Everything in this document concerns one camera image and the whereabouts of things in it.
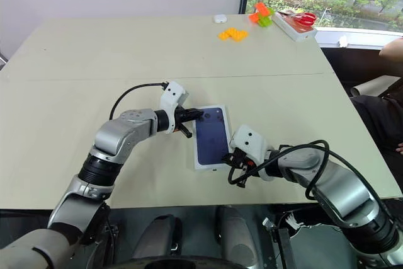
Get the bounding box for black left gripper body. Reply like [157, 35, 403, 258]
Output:
[173, 106, 188, 133]

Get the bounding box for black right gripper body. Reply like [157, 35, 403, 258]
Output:
[232, 149, 254, 172]

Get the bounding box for flat white box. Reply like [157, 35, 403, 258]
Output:
[271, 10, 318, 43]

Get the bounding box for grey rounded shape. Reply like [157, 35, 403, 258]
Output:
[216, 205, 258, 266]

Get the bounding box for dark rounded shape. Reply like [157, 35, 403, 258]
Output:
[132, 214, 183, 264]

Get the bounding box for green toy brick cluster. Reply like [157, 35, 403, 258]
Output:
[256, 13, 273, 29]

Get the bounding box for person's black clothed body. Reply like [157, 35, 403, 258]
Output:
[351, 76, 403, 169]

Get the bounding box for brown cardboard tube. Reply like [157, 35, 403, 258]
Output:
[349, 75, 403, 97]

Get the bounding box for red scissors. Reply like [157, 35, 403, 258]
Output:
[278, 10, 317, 27]

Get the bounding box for white window sill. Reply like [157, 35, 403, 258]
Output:
[314, 26, 403, 51]

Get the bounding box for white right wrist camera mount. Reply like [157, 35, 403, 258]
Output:
[228, 124, 275, 182]

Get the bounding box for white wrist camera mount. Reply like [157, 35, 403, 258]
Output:
[228, 124, 275, 182]
[159, 80, 190, 134]

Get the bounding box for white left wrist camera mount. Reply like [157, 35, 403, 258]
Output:
[159, 80, 190, 134]

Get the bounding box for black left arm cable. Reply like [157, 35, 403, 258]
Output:
[109, 82, 168, 122]

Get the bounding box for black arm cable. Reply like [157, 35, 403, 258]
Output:
[227, 139, 395, 219]
[109, 82, 168, 122]

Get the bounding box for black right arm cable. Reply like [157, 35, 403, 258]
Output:
[227, 139, 395, 219]

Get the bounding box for black metal bracket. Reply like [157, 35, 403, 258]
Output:
[263, 217, 298, 269]

